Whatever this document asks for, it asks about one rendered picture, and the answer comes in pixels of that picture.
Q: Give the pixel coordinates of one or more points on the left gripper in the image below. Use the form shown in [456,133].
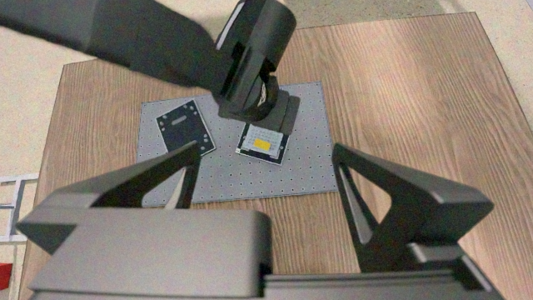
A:
[272,119]

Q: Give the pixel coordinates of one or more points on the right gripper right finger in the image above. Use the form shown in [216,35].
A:
[425,208]

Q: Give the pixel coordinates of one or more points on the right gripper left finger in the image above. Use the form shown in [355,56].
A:
[127,186]

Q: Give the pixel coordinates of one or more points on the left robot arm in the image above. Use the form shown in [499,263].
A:
[150,41]

